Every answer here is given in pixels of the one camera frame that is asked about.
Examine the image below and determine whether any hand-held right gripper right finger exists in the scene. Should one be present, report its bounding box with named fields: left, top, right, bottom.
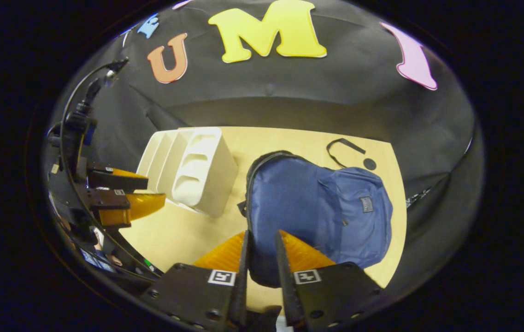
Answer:
left=274, top=230, right=385, bottom=331

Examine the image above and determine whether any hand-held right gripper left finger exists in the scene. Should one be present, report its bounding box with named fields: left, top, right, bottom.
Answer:
left=139, top=230, right=250, bottom=331

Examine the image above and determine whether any white bookshelf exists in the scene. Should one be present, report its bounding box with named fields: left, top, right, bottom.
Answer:
left=136, top=127, right=240, bottom=219

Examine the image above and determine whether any blue schoolbag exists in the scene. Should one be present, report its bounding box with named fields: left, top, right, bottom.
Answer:
left=237, top=150, right=394, bottom=289

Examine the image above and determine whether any lit computer screen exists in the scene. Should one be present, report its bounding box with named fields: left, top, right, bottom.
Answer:
left=81, top=248, right=116, bottom=273

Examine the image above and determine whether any black backdrop cloth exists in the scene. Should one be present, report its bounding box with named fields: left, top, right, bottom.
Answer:
left=43, top=0, right=486, bottom=300

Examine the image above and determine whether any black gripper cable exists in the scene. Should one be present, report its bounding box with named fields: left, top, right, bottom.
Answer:
left=58, top=57, right=161, bottom=279

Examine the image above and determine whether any black strap with round tag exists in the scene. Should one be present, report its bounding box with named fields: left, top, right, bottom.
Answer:
left=326, top=137, right=377, bottom=172

